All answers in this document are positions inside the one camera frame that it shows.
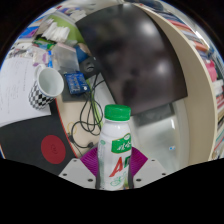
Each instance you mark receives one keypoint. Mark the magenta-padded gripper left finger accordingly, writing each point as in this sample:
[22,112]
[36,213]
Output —
[81,170]

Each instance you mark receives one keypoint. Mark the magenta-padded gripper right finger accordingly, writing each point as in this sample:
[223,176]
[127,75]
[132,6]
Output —
[148,171]

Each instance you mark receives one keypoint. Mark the white green-capped drink bottle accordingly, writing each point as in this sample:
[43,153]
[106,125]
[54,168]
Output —
[115,150]

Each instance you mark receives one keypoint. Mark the flat round red coaster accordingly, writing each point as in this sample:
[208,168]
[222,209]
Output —
[53,149]

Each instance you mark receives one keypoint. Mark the black desk mat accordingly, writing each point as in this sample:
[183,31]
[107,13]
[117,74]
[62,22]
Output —
[23,140]

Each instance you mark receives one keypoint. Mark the small blue box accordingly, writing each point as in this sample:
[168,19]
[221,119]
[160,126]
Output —
[76,83]

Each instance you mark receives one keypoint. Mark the black white checkered mug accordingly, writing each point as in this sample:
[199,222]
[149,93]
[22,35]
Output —
[46,88]

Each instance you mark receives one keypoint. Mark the white printed paper sheet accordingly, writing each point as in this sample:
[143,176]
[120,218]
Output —
[16,93]

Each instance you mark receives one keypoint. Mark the clear plastic box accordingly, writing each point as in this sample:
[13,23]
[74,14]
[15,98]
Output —
[65,58]

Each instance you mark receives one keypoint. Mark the black computer monitor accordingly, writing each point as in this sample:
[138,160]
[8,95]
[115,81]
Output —
[140,56]

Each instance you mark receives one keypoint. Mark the stack of white tissues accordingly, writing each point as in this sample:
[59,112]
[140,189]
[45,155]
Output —
[56,32]

